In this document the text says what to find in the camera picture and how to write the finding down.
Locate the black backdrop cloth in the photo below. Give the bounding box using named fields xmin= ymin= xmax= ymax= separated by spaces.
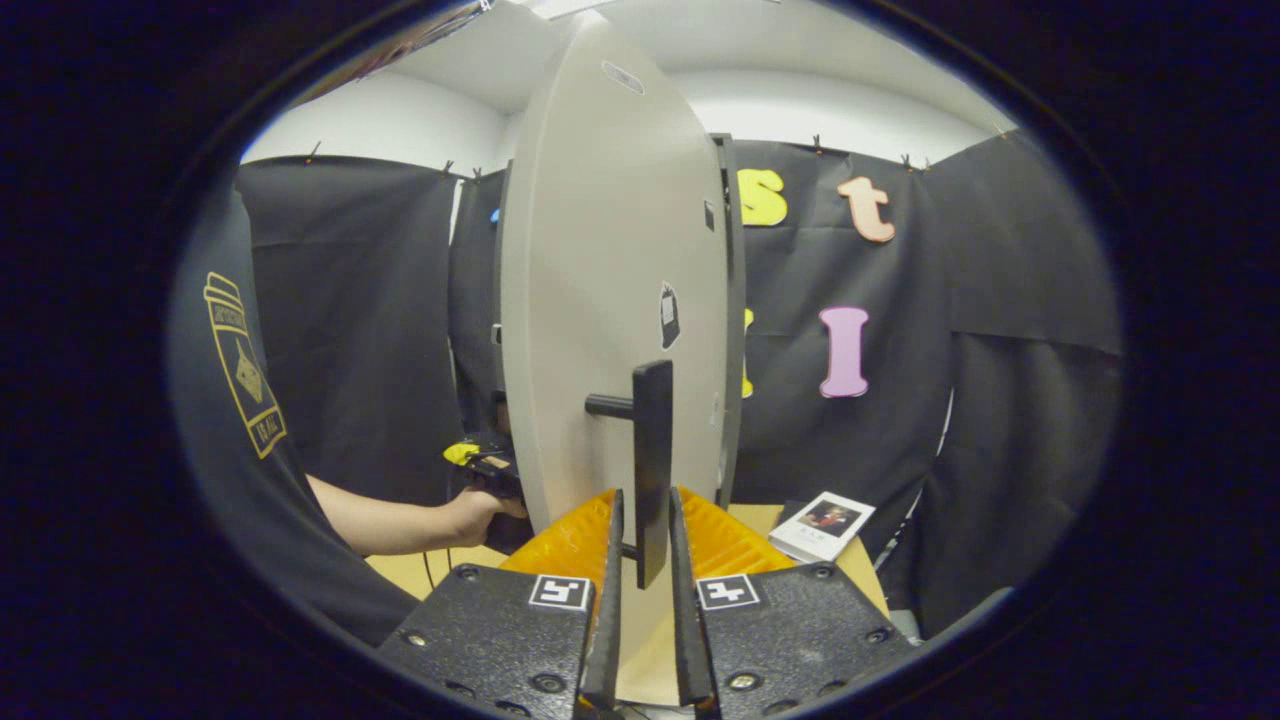
xmin=235 ymin=128 xmax=1126 ymax=641

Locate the white portrait cover book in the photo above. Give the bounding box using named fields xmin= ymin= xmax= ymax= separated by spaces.
xmin=768 ymin=490 xmax=877 ymax=564

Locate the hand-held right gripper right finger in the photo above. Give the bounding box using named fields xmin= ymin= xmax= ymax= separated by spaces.
xmin=667 ymin=486 xmax=918 ymax=719

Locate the black cabinet door handle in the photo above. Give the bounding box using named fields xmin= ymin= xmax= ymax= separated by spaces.
xmin=585 ymin=360 xmax=674 ymax=591

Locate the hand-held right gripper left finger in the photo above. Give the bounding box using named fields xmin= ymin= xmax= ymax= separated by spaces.
xmin=376 ymin=487 xmax=627 ymax=720

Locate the beige cabinet door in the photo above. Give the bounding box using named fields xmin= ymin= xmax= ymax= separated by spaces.
xmin=498 ymin=10 xmax=733 ymax=706

